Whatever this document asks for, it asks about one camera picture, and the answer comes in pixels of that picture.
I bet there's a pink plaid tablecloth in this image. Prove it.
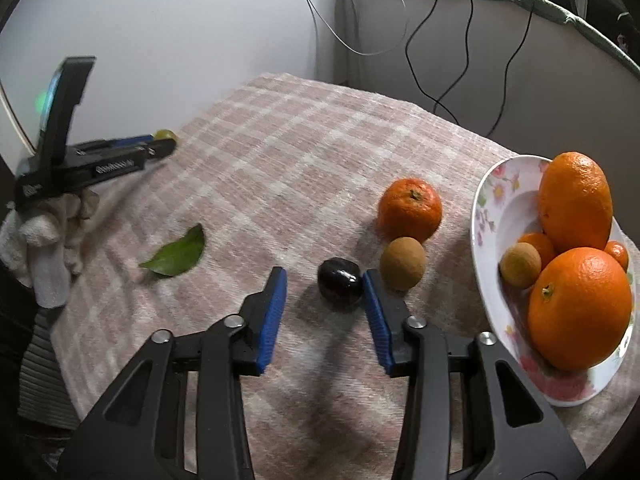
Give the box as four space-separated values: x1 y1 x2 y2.
49 71 640 480

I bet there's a brown kiwi fruit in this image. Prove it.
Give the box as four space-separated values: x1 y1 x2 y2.
378 237 426 292

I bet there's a tiny orange kumquat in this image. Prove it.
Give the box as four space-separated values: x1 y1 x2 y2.
604 240 629 271

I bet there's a large orange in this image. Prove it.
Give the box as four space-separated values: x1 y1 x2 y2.
538 152 613 252
527 247 634 372

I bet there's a green leaf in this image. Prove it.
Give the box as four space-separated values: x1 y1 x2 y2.
138 223 206 278

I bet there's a green grape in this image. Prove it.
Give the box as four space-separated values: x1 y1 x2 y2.
153 129 178 142

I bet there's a floral white plate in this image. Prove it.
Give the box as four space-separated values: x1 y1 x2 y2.
470 155 639 408

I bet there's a black cable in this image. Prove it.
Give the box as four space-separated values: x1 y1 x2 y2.
403 0 539 139

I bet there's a white gloved left hand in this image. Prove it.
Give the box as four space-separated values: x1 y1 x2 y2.
1 188 100 309

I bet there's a white cable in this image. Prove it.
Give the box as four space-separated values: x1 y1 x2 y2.
290 0 411 58

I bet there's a small mandarin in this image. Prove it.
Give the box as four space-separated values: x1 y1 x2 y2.
518 232 556 269

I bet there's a large orange front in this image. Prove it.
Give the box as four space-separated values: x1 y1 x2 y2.
527 247 634 372

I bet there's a dark plum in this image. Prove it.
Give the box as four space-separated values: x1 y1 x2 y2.
317 257 363 308

